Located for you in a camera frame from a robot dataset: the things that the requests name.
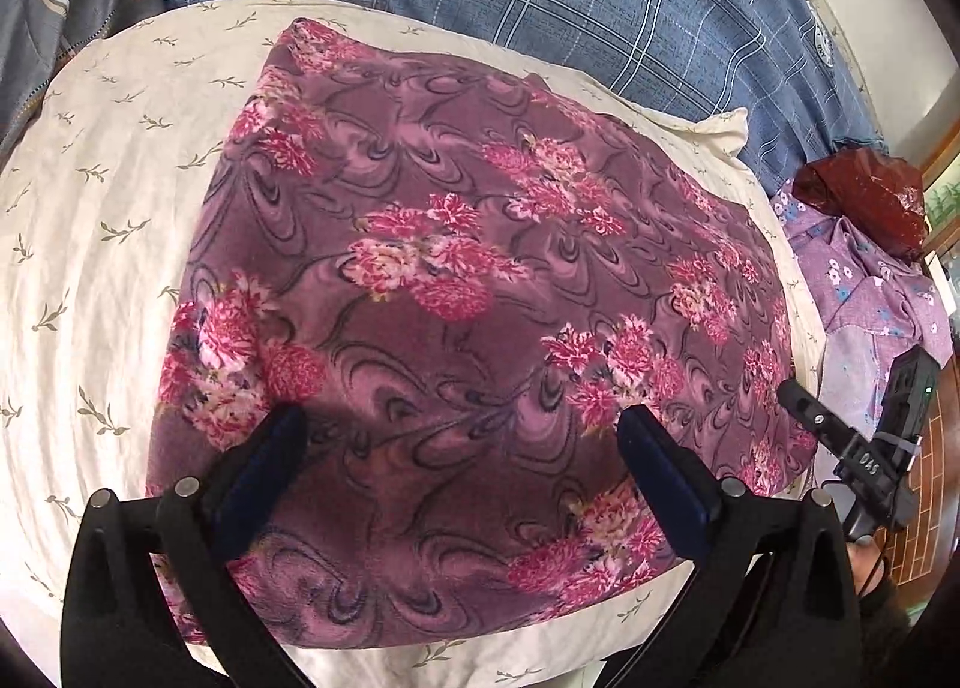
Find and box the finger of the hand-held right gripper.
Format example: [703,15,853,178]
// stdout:
[776,379,860,460]

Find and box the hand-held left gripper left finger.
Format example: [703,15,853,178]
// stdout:
[60,403,316,688]

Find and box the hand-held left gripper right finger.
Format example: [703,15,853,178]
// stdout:
[600,404,865,688]

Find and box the purple floral shirt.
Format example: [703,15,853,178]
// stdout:
[144,17,818,648]

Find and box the person's right forearm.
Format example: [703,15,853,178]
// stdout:
[847,542,914,666]

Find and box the lilac floral shirt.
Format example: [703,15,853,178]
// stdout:
[772,179,953,468]

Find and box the red plastic bag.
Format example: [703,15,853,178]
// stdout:
[791,149,931,265]

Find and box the cream leaf print bedsheet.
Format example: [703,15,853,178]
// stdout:
[0,0,826,688]

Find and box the grey star print pillow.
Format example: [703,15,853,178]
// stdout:
[0,0,170,157]

